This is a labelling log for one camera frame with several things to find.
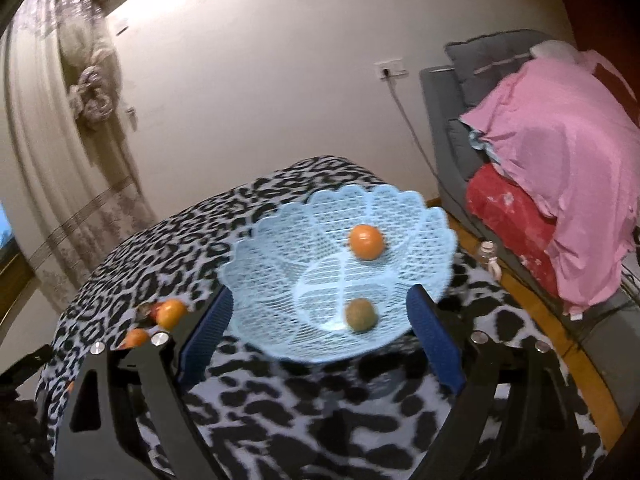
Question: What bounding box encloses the yellow orange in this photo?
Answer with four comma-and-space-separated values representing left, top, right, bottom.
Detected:
119, 328, 150, 349

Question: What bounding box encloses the large orange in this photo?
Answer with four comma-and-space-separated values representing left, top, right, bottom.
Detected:
154, 299, 188, 330

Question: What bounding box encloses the grey sofa bed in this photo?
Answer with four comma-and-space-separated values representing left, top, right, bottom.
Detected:
418, 29, 640, 426

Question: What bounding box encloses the tan round fruit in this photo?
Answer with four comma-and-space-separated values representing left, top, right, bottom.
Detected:
345, 298, 378, 333

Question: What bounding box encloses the red patterned quilt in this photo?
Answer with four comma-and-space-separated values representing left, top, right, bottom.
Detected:
465, 164, 559, 299

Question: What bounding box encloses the orange in basket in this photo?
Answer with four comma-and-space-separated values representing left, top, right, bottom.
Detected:
348, 224, 386, 261

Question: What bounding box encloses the light blue lattice basket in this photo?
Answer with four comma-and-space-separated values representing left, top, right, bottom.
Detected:
218, 184, 458, 364

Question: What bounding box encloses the beige patterned curtain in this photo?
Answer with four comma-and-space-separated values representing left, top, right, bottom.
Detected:
1, 0, 156, 311

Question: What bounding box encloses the pink blanket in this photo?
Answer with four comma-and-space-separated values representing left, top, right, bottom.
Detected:
460, 50, 639, 313

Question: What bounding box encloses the grey striped cushion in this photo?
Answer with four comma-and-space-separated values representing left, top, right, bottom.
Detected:
445, 29, 551, 108

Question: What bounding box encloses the white pillow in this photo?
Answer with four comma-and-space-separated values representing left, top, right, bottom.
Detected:
529, 40, 582, 64

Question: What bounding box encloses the window with wooden frame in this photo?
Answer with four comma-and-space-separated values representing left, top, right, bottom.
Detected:
0, 208, 35, 324

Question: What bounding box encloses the black power cable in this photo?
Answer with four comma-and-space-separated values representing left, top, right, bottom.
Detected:
384, 75, 444, 196

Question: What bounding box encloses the white wall socket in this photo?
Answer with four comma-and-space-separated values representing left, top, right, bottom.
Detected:
374, 58, 408, 80

